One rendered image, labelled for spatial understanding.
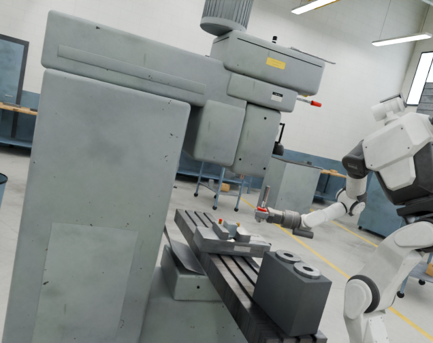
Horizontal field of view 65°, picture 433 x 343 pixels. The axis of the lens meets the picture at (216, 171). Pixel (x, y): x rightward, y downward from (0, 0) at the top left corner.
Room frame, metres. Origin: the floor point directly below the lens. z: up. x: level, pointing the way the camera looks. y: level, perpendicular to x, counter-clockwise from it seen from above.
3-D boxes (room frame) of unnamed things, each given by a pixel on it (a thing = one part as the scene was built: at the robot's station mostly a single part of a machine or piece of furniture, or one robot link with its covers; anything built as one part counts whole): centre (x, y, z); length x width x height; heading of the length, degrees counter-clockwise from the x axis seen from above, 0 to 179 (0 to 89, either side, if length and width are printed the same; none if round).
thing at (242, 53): (1.62, -0.10, 1.81); 0.47 x 0.26 x 0.16; 112
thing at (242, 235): (1.63, -0.18, 1.02); 0.15 x 0.06 x 0.04; 19
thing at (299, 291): (1.11, -0.34, 1.03); 0.22 x 0.12 x 0.20; 29
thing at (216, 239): (1.62, -0.15, 0.98); 0.35 x 0.15 x 0.11; 109
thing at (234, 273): (1.57, -0.14, 0.89); 1.24 x 0.23 x 0.08; 22
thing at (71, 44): (1.45, 0.35, 1.66); 0.80 x 0.23 x 0.20; 112
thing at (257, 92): (1.62, -0.08, 1.68); 0.34 x 0.24 x 0.10; 112
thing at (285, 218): (1.63, -0.35, 1.13); 0.13 x 0.12 x 0.10; 0
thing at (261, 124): (1.63, -0.11, 1.47); 0.21 x 0.19 x 0.32; 22
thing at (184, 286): (1.63, -0.12, 0.79); 0.50 x 0.35 x 0.12; 112
